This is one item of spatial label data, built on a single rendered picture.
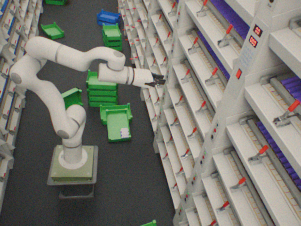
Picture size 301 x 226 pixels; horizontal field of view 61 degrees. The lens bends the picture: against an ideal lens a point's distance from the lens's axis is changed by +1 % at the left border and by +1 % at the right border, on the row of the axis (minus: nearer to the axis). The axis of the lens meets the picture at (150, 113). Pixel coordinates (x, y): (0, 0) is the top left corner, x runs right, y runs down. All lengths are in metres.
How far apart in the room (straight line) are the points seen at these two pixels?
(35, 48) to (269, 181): 1.09
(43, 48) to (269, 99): 0.96
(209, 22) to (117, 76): 0.49
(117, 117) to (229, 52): 1.60
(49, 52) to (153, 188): 1.34
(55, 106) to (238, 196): 1.01
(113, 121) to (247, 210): 1.65
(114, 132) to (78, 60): 1.29
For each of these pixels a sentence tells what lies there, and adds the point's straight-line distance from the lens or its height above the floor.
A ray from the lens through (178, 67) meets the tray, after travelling 1.64.
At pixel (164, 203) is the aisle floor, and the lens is 2.10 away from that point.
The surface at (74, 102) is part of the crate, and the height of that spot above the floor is 0.02.
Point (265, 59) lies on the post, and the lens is 0.90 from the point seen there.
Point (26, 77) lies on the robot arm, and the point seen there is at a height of 1.07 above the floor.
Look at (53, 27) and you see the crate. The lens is 4.11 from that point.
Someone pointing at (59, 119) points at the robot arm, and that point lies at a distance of 1.49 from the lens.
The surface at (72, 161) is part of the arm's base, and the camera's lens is 1.80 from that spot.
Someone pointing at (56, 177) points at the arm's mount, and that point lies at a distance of 1.81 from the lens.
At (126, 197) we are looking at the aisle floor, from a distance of 2.09.
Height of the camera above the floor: 1.87
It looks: 45 degrees down
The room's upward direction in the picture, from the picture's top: 8 degrees clockwise
